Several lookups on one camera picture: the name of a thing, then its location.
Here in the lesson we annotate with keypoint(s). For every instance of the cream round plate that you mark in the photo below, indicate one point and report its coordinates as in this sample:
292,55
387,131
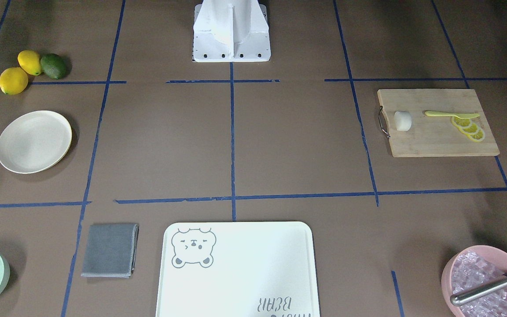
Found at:
35,142

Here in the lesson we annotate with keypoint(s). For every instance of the lemon slice two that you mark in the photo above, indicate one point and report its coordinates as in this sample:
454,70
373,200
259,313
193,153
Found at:
469,130

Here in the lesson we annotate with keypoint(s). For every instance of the white bear tray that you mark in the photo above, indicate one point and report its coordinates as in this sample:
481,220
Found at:
238,269

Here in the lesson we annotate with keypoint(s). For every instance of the pink bowl with ice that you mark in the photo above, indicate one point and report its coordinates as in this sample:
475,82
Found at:
474,282

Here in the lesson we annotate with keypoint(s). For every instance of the white steamed bun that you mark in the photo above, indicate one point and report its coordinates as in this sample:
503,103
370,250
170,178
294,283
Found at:
402,121

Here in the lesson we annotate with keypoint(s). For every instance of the lemon slice three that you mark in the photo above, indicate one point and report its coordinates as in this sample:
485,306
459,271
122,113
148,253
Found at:
477,136

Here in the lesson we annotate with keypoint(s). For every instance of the yellow lemon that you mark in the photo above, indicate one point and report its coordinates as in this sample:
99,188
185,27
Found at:
29,61
13,81

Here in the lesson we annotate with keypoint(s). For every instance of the green avocado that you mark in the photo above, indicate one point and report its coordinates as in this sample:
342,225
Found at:
54,66

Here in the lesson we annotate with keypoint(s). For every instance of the yellow lemon near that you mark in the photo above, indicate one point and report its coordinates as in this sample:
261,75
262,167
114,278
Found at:
13,81

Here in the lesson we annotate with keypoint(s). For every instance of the grey folded cloth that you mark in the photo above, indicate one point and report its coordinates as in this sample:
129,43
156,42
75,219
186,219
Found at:
110,250

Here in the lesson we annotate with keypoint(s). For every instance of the yellow lemon far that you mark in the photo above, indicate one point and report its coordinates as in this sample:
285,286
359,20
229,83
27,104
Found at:
29,61

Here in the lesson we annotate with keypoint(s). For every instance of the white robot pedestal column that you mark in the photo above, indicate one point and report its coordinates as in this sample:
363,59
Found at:
229,31

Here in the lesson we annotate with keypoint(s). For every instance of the lemon slice one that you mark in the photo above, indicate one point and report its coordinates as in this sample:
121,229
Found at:
461,123

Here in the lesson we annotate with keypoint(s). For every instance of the bamboo cutting board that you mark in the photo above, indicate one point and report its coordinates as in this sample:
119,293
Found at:
434,136

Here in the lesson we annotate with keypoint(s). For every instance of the yellow plastic knife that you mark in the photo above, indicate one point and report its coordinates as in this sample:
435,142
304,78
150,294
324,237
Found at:
450,114

